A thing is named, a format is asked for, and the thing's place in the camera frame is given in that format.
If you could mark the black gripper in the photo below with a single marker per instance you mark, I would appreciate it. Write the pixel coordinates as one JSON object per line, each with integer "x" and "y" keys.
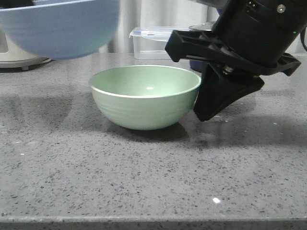
{"x": 250, "y": 35}

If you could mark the light green bowl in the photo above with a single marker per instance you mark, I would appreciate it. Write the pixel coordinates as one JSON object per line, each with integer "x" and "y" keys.
{"x": 145, "y": 97}

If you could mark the blue bowl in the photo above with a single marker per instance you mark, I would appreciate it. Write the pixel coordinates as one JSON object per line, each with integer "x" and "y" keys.
{"x": 62, "y": 29}

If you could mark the dark blue saucepan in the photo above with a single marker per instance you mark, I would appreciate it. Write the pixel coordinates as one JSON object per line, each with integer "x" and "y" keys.
{"x": 196, "y": 65}

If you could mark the clear plastic food container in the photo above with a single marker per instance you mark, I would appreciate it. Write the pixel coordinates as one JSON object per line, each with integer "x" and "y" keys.
{"x": 149, "y": 43}

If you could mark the grey curtain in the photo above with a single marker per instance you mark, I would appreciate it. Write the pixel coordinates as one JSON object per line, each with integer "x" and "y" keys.
{"x": 155, "y": 13}

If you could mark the white kitchen appliance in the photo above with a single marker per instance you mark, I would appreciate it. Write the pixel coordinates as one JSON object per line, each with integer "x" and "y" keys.
{"x": 12, "y": 56}

